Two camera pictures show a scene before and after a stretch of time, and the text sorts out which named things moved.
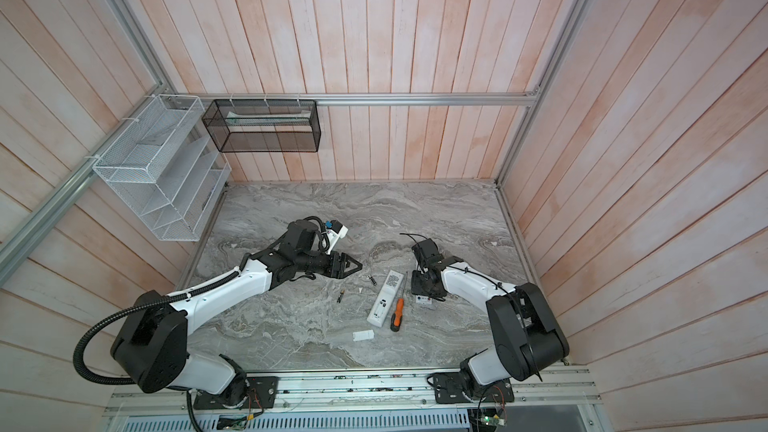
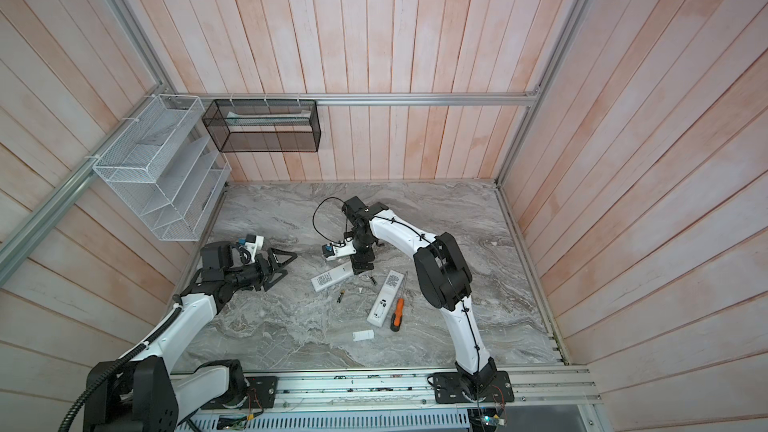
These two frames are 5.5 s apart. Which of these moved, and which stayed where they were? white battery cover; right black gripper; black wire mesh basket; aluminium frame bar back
Moved: right black gripper
Stayed: aluminium frame bar back; white battery cover; black wire mesh basket
